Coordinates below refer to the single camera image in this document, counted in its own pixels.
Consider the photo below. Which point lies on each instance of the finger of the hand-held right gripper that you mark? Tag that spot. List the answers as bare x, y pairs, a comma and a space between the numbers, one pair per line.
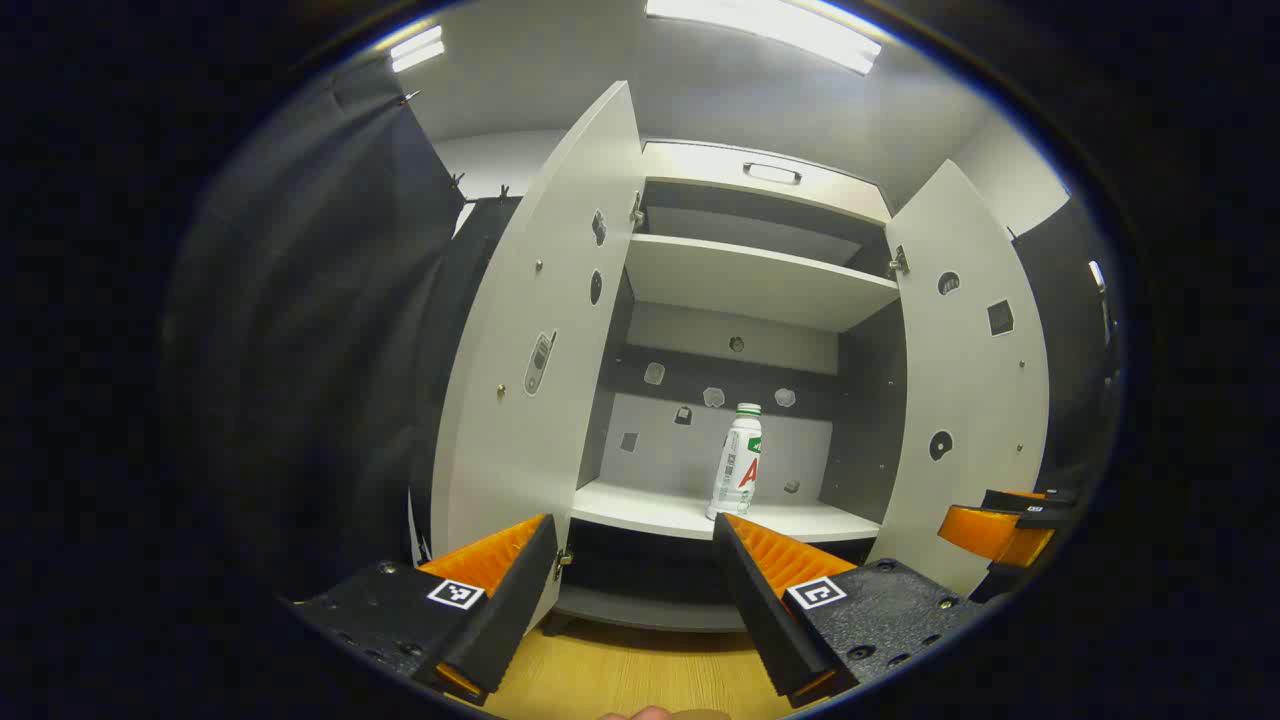
1030, 498
990, 535

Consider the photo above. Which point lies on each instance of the ceiling light panel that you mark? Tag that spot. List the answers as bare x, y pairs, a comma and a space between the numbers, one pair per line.
770, 25
417, 48

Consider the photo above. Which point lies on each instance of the white cabinet door cat sticker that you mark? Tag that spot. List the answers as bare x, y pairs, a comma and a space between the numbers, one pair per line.
970, 400

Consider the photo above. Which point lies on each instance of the black backdrop cloth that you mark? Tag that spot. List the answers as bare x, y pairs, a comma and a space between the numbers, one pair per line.
300, 330
1060, 350

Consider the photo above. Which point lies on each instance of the white bottle green cap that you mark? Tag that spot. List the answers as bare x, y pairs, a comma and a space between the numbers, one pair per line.
735, 460

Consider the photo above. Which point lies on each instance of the white and grey cabinet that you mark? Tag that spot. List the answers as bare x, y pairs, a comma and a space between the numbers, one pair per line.
740, 280

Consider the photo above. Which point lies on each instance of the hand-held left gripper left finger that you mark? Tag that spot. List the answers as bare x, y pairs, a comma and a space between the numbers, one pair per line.
510, 610

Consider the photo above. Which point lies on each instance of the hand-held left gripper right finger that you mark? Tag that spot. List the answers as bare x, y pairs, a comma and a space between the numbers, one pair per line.
760, 610

